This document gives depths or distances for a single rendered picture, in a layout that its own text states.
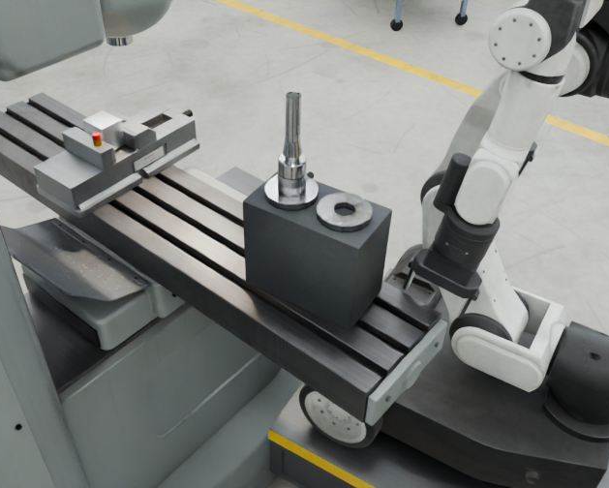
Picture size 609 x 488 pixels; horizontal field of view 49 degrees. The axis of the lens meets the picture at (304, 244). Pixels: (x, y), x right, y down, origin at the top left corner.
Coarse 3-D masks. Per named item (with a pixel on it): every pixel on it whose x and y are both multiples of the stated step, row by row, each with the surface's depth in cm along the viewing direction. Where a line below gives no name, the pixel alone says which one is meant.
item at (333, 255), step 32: (256, 192) 113; (320, 192) 114; (256, 224) 113; (288, 224) 109; (320, 224) 107; (352, 224) 106; (384, 224) 110; (256, 256) 118; (288, 256) 113; (320, 256) 109; (352, 256) 105; (384, 256) 117; (288, 288) 118; (320, 288) 113; (352, 288) 109; (352, 320) 114
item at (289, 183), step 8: (280, 168) 108; (304, 168) 108; (280, 176) 109; (288, 176) 108; (296, 176) 108; (304, 176) 109; (280, 184) 110; (288, 184) 109; (296, 184) 109; (304, 184) 110; (280, 192) 111; (288, 192) 110; (296, 192) 110
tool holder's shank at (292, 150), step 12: (288, 96) 101; (300, 96) 101; (288, 108) 102; (300, 108) 102; (288, 120) 103; (300, 120) 103; (288, 132) 104; (300, 132) 105; (288, 144) 105; (300, 144) 106; (288, 156) 106
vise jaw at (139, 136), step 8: (112, 112) 147; (128, 120) 144; (128, 128) 142; (136, 128) 142; (144, 128) 142; (128, 136) 141; (136, 136) 140; (144, 136) 142; (152, 136) 144; (128, 144) 143; (136, 144) 142; (144, 144) 144
